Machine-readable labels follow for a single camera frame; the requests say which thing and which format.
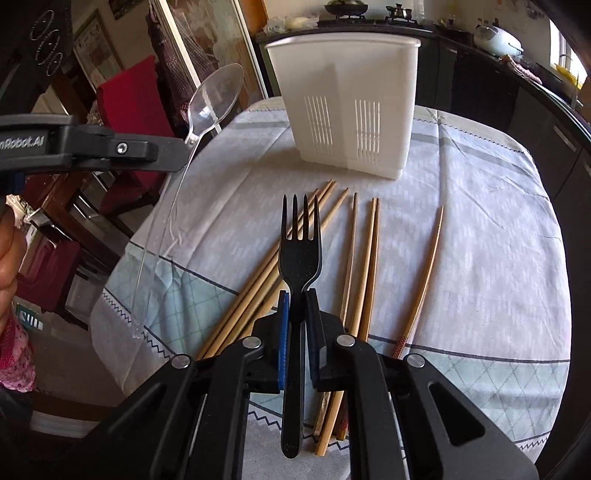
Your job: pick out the black wok on stove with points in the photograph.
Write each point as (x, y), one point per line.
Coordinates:
(346, 8)

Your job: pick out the patterned grey tablecloth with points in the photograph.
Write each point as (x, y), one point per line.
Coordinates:
(226, 218)

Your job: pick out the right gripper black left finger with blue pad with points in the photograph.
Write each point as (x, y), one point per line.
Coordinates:
(188, 419)

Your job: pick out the pink cloth on counter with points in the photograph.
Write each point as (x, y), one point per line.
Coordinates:
(520, 70)

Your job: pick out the small black pot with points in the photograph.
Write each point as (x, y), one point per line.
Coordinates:
(398, 14)

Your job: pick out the red chair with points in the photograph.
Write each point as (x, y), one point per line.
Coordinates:
(130, 103)

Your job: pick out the clear plastic spoon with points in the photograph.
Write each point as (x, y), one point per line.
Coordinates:
(209, 105)

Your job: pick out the person's left hand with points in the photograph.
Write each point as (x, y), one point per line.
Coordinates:
(12, 250)

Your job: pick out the black plastic fork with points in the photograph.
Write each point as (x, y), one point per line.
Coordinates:
(300, 263)

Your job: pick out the white rice cooker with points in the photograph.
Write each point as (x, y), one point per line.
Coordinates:
(497, 41)

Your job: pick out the white plastic bag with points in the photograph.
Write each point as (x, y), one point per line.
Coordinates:
(287, 24)

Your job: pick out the glass sliding door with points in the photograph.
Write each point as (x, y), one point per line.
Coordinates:
(192, 39)

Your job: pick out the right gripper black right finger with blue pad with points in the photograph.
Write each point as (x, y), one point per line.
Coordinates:
(406, 419)

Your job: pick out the white plastic utensil holder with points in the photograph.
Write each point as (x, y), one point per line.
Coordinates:
(350, 98)

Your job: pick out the dark-tipped wooden chopstick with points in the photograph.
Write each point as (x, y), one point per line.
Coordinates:
(423, 287)

